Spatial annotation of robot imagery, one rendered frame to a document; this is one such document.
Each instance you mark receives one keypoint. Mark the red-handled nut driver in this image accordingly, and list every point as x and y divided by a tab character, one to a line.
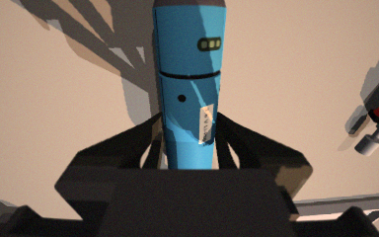
369	142

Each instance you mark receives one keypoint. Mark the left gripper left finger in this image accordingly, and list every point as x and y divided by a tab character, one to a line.
125	149

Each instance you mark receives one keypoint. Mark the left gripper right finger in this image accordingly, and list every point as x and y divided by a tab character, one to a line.
289	167

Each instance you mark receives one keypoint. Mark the blue nut driver barrel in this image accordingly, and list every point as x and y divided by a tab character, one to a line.
189	38

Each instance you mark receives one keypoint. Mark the beige rectangular tray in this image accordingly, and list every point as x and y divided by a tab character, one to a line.
327	211

